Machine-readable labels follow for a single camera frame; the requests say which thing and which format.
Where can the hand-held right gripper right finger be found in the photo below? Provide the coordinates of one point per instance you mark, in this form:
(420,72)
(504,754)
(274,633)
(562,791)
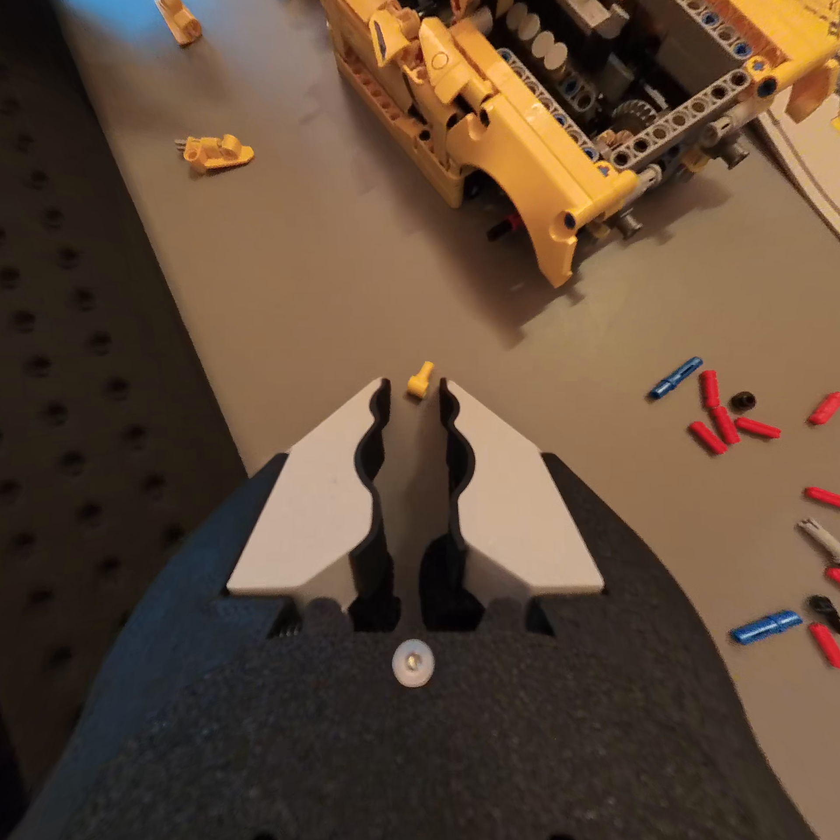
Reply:
(525,525)

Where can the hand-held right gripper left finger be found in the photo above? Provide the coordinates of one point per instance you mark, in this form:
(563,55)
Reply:
(302,518)

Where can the small yellow toy piece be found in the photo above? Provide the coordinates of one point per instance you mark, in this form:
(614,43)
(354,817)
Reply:
(418,382)

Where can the yellow angled toy piece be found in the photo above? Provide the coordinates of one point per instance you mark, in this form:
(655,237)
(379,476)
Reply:
(216,152)

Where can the yellow toy brick car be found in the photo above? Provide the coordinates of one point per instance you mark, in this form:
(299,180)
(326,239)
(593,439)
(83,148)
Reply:
(525,131)

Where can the grey desk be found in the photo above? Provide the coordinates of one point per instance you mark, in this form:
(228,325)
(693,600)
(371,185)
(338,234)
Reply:
(328,262)

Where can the scattered red toy pins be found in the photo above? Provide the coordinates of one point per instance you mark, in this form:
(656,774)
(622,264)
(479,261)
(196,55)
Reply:
(725,423)

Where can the long grey toy pin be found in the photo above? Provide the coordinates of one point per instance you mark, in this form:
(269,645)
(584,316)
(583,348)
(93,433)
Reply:
(820,538)

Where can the toy car instruction booklet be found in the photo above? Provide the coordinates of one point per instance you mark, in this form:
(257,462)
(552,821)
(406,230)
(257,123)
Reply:
(807,157)

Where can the long yellow toy piece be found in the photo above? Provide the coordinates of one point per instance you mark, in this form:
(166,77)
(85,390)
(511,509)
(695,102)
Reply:
(180,19)

